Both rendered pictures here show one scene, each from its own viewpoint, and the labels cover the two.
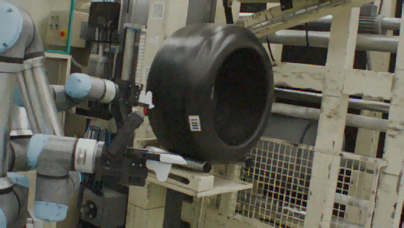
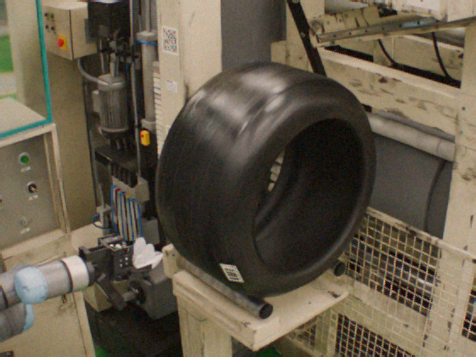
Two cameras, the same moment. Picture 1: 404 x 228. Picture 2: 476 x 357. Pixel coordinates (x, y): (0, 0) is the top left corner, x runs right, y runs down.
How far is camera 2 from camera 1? 89 cm
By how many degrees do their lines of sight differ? 23
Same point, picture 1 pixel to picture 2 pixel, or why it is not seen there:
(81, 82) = (30, 291)
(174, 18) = (197, 50)
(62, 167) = not seen: outside the picture
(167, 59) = (178, 166)
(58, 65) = (42, 138)
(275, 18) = (371, 27)
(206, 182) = (267, 329)
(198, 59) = (223, 178)
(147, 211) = (203, 323)
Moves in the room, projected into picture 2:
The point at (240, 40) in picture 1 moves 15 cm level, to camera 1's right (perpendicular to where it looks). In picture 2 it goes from (300, 116) to (366, 120)
